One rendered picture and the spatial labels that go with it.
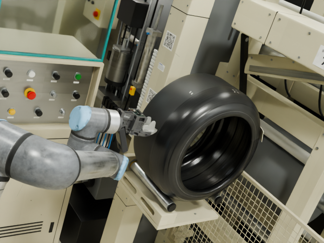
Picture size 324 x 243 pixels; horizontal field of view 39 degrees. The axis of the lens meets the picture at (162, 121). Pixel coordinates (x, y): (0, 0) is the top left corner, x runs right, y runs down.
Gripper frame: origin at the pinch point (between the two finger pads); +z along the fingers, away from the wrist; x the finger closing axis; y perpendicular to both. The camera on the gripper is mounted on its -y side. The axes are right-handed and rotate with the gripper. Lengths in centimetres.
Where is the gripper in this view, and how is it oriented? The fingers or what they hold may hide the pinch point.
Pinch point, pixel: (153, 131)
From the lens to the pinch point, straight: 184.5
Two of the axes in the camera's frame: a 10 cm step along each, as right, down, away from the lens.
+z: 7.6, 1.0, 6.4
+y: 3.8, -8.7, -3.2
